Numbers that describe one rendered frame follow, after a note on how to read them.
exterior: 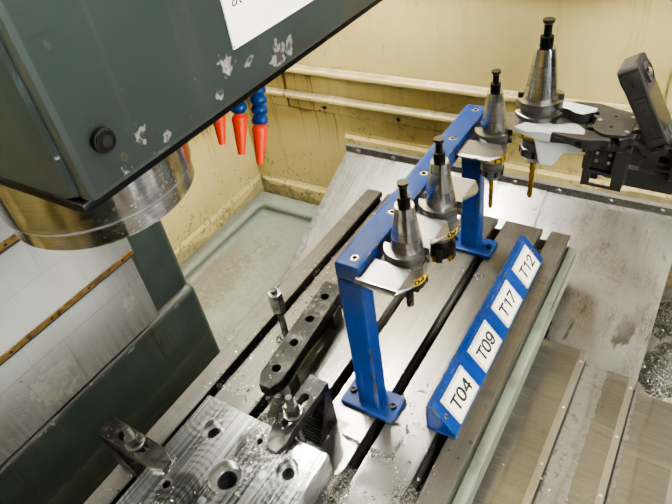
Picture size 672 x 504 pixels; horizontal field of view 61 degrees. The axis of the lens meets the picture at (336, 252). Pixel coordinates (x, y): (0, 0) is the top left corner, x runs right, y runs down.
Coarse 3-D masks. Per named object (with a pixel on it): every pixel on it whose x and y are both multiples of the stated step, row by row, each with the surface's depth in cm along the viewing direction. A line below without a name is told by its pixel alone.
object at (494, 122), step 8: (488, 96) 93; (496, 96) 92; (488, 104) 93; (496, 104) 93; (504, 104) 93; (488, 112) 94; (496, 112) 93; (504, 112) 94; (488, 120) 94; (496, 120) 94; (504, 120) 95; (480, 128) 97; (488, 128) 95; (496, 128) 95; (504, 128) 95
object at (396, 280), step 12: (372, 264) 77; (384, 264) 76; (360, 276) 75; (372, 276) 75; (384, 276) 74; (396, 276) 74; (408, 276) 74; (372, 288) 74; (384, 288) 73; (396, 288) 73; (408, 288) 73
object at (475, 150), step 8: (464, 144) 96; (472, 144) 96; (480, 144) 95; (488, 144) 95; (496, 144) 95; (456, 152) 95; (464, 152) 94; (472, 152) 94; (480, 152) 94; (488, 152) 93; (496, 152) 93; (480, 160) 93; (488, 160) 92
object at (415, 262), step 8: (424, 240) 77; (384, 248) 77; (424, 248) 77; (384, 256) 79; (392, 256) 76; (400, 256) 76; (408, 256) 75; (416, 256) 75; (424, 256) 78; (400, 264) 76; (408, 264) 75; (416, 264) 75; (416, 272) 76
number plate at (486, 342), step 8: (480, 328) 99; (488, 328) 100; (480, 336) 98; (488, 336) 100; (496, 336) 101; (472, 344) 97; (480, 344) 98; (488, 344) 99; (496, 344) 100; (472, 352) 96; (480, 352) 97; (488, 352) 98; (480, 360) 97; (488, 360) 98; (488, 368) 97
